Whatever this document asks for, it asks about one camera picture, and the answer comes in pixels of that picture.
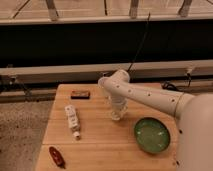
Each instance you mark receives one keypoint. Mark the red brown pepper toy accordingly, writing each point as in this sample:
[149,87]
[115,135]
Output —
[57,157]

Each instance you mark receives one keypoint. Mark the white tube with cap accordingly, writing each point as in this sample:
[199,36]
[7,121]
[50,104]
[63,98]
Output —
[73,121]

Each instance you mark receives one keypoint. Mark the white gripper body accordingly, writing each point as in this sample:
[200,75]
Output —
[118,104]

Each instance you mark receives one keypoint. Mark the brown rectangular block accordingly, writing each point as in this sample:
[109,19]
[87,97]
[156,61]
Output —
[80,94]

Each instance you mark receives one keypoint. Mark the green ceramic bowl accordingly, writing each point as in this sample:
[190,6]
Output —
[151,135]

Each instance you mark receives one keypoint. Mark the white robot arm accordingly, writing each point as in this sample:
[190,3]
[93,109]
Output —
[193,114]

